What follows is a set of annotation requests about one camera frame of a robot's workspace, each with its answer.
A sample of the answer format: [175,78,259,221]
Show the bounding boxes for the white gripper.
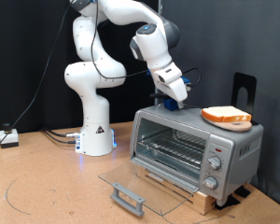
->
[157,76,189,110]

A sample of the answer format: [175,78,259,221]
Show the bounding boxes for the slotted wooden base block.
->
[135,164,217,217]

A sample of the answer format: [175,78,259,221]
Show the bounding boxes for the white bread slice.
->
[201,105,253,123]

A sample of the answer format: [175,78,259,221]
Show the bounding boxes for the long black hanging cable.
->
[0,0,74,162]

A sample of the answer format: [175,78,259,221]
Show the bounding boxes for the black metal bookend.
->
[231,72,259,126]

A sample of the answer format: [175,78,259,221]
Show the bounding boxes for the glass oven door with handle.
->
[98,157,200,217]

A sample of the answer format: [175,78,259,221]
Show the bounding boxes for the black fabric backdrop curtain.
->
[0,0,160,134]

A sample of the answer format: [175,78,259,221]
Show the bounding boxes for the black base cable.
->
[41,129,78,145]
[41,126,82,138]

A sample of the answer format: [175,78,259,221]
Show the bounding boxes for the round wooden cutting board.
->
[202,115,254,133]

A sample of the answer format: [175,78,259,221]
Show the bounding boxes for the metal wire oven rack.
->
[136,128,207,171]

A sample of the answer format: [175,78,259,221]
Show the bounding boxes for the silver vertical metal pole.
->
[154,0,163,105]

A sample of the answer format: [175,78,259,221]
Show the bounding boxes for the black camera cable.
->
[90,0,203,89]

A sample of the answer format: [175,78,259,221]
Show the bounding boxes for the silver toaster oven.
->
[129,102,265,207]

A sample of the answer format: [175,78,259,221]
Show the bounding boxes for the silver oven knob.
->
[203,175,218,190]
[207,155,223,171]

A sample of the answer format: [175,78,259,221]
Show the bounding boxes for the grey fabric backdrop curtain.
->
[160,0,280,211]

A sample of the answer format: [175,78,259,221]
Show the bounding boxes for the grey emergency stop box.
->
[0,122,20,148]

